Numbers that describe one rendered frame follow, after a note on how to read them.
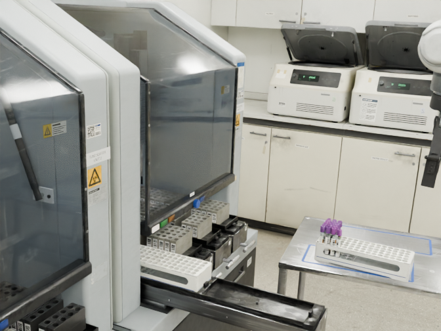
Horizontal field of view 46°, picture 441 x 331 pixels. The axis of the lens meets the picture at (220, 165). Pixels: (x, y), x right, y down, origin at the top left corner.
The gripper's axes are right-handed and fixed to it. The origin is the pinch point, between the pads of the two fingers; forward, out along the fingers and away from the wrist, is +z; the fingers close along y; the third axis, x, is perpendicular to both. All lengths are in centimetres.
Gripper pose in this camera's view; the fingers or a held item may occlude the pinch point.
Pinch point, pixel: (430, 175)
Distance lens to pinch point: 141.1
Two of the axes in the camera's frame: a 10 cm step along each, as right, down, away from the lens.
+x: -9.0, -2.1, 3.8
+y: 4.3, -2.5, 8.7
